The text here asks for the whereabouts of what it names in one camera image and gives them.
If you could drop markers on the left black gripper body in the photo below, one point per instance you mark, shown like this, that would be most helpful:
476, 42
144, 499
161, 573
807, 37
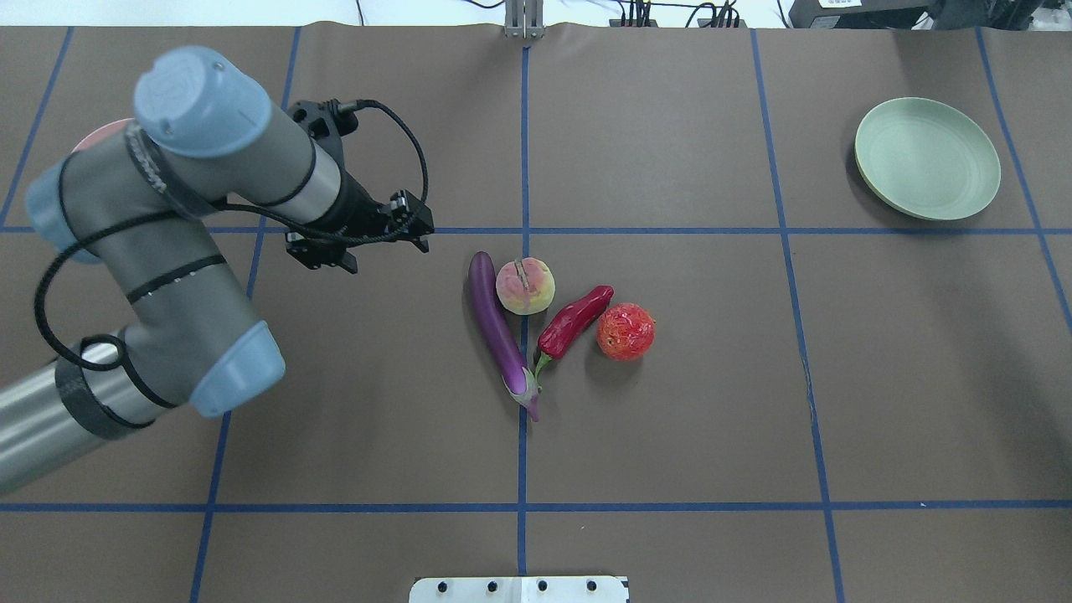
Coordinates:
358, 210

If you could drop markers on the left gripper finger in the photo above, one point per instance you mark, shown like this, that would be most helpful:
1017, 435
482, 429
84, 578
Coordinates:
315, 254
410, 221

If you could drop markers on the red chili pepper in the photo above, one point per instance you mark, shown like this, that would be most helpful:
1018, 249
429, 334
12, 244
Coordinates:
568, 324

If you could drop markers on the purple eggplant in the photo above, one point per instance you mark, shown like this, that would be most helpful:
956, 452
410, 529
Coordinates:
519, 381

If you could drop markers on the red pomegranate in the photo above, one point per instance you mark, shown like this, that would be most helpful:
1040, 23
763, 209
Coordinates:
625, 332

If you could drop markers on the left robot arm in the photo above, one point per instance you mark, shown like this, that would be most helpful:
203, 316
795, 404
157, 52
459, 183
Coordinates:
204, 138

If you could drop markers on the peach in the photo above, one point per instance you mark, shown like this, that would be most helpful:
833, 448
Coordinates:
525, 286

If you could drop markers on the pink plate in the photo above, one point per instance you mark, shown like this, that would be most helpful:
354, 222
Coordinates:
101, 133

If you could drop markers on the green plate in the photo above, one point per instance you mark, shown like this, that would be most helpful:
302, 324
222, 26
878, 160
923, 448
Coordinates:
927, 159

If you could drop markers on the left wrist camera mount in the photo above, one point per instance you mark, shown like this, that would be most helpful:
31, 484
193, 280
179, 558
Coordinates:
327, 123

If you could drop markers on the aluminium frame post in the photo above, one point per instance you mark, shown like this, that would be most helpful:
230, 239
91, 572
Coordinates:
524, 19

